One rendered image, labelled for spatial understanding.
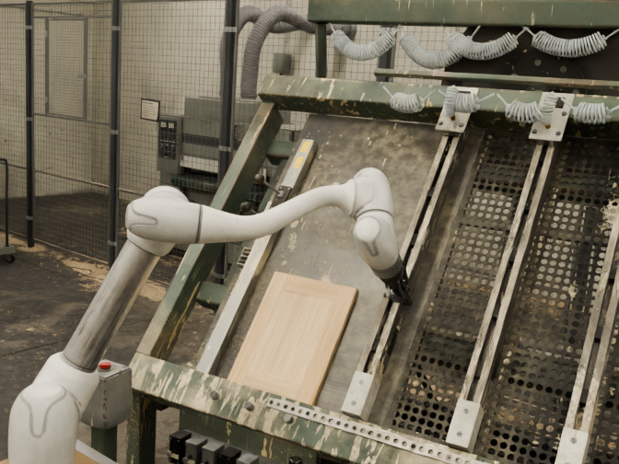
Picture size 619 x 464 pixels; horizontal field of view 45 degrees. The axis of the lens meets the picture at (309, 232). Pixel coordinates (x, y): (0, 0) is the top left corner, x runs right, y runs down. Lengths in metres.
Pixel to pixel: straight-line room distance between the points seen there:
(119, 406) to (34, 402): 0.52
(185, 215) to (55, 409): 0.57
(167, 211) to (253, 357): 0.74
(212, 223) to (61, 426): 0.62
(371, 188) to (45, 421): 1.02
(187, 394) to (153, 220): 0.77
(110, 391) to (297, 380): 0.57
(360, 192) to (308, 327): 0.57
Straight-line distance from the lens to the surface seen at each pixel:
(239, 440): 2.35
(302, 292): 2.45
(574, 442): 2.05
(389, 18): 3.11
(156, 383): 2.51
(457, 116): 2.57
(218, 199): 2.77
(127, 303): 2.08
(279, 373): 2.36
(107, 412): 2.40
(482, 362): 2.18
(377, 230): 1.90
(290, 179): 2.70
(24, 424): 1.97
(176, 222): 1.85
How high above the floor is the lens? 1.84
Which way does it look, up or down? 11 degrees down
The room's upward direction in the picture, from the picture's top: 4 degrees clockwise
